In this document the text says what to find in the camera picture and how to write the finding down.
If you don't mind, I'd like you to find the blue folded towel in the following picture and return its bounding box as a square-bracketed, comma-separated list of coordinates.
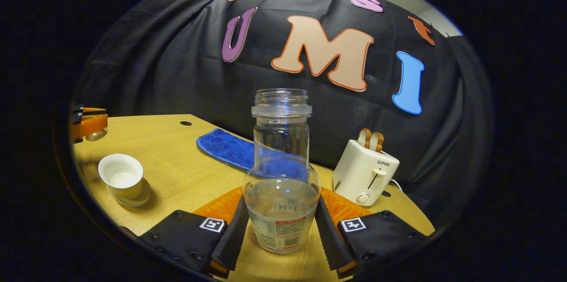
[196, 128, 311, 181]

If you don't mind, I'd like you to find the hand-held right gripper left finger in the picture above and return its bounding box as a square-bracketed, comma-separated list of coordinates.
[140, 186, 250, 274]

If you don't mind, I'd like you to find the black backdrop cloth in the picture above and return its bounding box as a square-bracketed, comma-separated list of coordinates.
[71, 0, 494, 229]

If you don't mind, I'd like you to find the white toaster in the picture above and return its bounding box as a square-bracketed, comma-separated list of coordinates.
[332, 139, 400, 207]

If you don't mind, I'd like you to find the clear glass water bottle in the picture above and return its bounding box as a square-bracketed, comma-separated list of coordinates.
[243, 89, 321, 255]

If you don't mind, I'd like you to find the white saucer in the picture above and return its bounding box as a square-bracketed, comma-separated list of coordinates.
[106, 179, 151, 208]

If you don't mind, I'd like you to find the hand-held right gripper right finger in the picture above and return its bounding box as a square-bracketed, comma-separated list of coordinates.
[315, 186, 428, 279]

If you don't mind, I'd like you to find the white teacup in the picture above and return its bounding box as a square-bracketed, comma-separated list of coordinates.
[98, 154, 144, 200]

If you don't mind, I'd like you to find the white teacup lid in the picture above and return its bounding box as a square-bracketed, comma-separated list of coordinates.
[85, 128, 109, 142]

